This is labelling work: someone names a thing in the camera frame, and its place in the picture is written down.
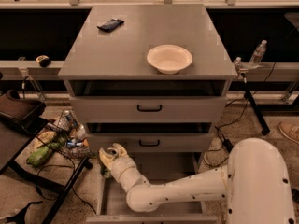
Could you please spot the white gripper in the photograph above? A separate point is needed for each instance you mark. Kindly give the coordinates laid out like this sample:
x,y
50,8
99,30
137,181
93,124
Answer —
x,y
119,164

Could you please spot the green soda can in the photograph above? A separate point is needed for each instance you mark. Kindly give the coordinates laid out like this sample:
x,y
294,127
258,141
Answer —
x,y
105,169

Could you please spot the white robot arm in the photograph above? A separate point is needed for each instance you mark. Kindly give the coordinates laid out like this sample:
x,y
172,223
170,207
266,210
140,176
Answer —
x,y
255,183

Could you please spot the grey middle drawer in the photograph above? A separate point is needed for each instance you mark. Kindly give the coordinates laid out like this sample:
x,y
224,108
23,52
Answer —
x,y
151,137

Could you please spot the grey drawer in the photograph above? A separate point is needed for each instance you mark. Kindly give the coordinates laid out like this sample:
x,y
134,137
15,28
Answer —
x,y
145,101
158,168
151,137

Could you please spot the grey bottom drawer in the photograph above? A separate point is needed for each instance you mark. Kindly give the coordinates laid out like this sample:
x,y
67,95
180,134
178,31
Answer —
x,y
158,168

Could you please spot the grey top drawer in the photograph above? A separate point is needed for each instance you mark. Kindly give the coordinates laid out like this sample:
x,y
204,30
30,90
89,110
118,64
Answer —
x,y
145,101

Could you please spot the grey drawer cabinet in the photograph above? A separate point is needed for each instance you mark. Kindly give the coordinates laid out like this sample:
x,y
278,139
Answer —
x,y
153,78

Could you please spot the dark side table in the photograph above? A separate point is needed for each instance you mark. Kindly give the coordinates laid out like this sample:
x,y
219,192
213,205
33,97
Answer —
x,y
14,139

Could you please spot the green chip bag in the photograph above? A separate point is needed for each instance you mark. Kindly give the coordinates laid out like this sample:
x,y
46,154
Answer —
x,y
43,150

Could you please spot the dark brown bag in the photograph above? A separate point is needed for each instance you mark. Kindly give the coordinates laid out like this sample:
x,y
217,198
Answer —
x,y
19,114

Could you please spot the white paper bowl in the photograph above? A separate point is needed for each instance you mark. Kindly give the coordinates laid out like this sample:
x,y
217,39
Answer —
x,y
169,59

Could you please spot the small black round device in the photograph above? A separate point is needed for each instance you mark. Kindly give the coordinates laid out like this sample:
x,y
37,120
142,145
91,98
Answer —
x,y
43,61

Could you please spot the black tripod stand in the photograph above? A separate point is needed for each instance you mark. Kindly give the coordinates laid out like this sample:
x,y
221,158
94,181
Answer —
x,y
242,71

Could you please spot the clear plastic water bottle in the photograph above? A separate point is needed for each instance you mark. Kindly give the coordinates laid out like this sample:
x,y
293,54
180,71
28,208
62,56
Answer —
x,y
258,54

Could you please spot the tan shoe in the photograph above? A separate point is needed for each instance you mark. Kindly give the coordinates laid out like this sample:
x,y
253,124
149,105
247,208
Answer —
x,y
290,131

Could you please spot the wire basket of snacks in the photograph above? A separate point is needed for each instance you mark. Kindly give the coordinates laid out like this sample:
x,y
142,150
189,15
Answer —
x,y
65,134

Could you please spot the black power adapter with cable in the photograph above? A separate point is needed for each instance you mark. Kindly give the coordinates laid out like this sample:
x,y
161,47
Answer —
x,y
224,141

